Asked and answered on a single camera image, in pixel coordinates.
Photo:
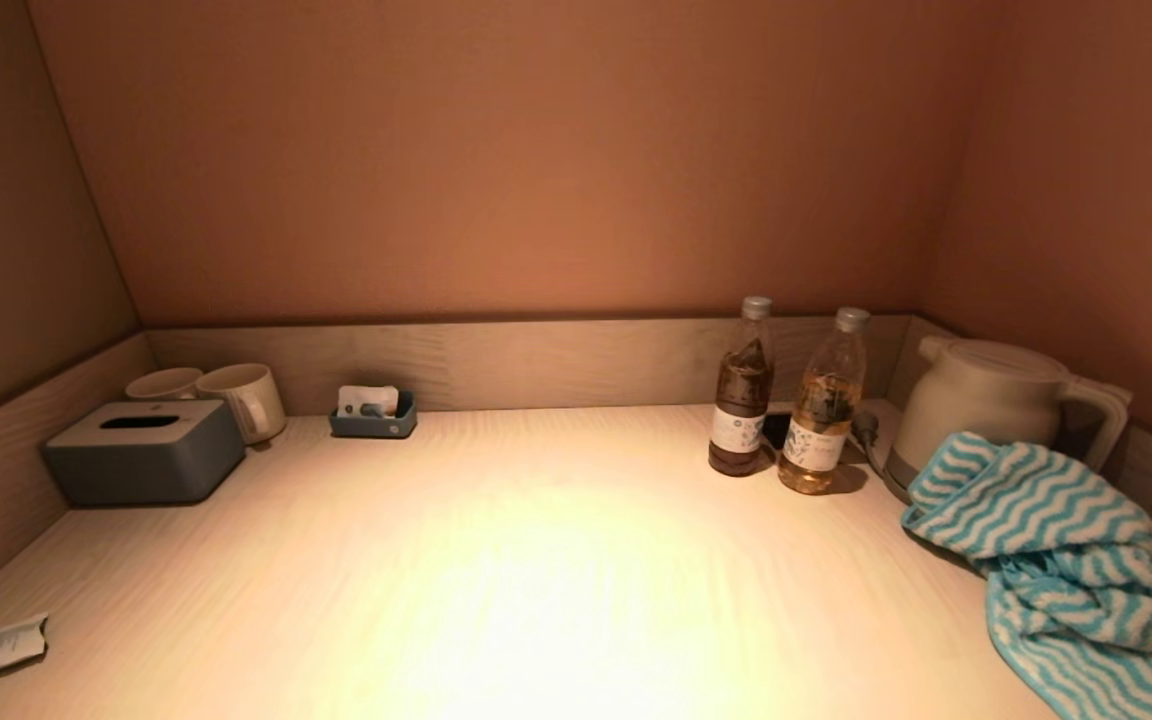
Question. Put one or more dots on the blue white striped towel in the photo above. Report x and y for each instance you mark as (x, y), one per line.
(1026, 500)

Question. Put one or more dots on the dark tea bottle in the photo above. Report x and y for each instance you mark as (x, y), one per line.
(741, 400)

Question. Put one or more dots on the small blue-grey tray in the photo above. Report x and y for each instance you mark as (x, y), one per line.
(371, 428)

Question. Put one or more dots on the white sachet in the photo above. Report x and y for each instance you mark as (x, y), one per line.
(361, 397)

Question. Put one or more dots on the amber tea bottle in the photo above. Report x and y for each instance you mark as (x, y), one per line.
(821, 420)

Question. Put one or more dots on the grey kettle power plug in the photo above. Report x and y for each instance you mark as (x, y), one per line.
(866, 428)

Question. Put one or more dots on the kettle base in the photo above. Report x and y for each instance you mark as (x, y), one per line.
(896, 480)

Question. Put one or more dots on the white ceramic mug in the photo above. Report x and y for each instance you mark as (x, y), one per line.
(161, 385)
(236, 395)

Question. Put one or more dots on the white electric kettle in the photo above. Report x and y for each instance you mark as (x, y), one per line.
(986, 395)

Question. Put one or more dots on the grey tissue box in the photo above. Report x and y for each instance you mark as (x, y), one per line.
(136, 460)

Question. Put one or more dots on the black wall socket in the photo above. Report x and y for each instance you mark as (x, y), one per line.
(776, 428)

